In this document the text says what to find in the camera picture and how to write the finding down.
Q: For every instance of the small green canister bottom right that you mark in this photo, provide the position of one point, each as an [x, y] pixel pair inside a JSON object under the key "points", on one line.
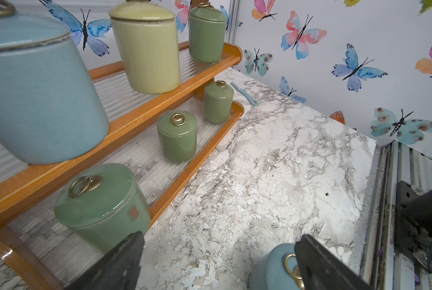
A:
{"points": [[218, 101]]}

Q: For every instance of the green canister bottom left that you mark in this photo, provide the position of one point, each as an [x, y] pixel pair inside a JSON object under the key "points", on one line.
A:
{"points": [[103, 205]]}

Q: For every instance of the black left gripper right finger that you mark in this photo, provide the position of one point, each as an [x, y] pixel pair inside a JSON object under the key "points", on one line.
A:
{"points": [[321, 270]]}

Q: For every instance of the orange wooden three-tier shelf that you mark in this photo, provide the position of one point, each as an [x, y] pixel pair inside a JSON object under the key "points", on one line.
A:
{"points": [[23, 190]]}

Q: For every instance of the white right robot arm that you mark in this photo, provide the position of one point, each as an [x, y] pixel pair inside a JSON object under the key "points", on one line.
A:
{"points": [[424, 224]]}

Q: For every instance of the blue canister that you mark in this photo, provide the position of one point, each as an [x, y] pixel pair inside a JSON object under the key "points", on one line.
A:
{"points": [[275, 271], [50, 110]]}

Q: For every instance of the small green canister bottom middle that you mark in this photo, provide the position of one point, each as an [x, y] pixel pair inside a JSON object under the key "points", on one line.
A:
{"points": [[177, 131]]}

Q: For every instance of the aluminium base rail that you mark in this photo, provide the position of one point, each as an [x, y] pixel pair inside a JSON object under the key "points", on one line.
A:
{"points": [[391, 253]]}

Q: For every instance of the yellow-green canister middle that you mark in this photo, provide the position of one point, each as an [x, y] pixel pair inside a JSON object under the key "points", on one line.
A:
{"points": [[146, 36]]}

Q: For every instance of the small green canister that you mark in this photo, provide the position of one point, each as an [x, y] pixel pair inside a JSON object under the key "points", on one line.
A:
{"points": [[177, 131], [218, 101]]}

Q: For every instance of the green canister middle right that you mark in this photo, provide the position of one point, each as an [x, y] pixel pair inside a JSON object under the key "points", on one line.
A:
{"points": [[207, 30]]}

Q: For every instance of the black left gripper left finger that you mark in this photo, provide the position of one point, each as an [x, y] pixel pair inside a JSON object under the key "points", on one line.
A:
{"points": [[119, 269]]}

